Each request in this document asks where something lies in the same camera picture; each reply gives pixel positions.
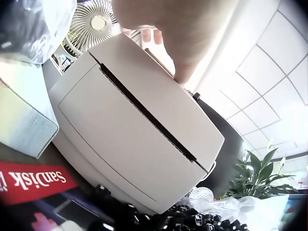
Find red printed package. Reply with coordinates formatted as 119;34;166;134
0;161;78;205

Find person's left fingers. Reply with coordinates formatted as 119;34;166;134
120;24;164;45

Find pale blue box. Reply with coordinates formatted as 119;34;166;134
0;60;59;159

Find clear plastic bag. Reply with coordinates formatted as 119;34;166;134
0;0;77;65

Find pile of black plastic parts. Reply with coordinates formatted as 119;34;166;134
89;184;250;231

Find white desk fan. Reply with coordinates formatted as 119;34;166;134
61;0;145;58

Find crumpled clear plastic wrap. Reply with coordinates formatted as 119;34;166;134
185;186;293;231

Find white label printer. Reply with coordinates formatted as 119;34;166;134
48;33;225;214

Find person's left thumb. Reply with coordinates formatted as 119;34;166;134
166;36;217;85

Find green potted plant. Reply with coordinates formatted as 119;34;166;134
221;138;300;200

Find person's left hand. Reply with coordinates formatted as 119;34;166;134
112;0;240;85

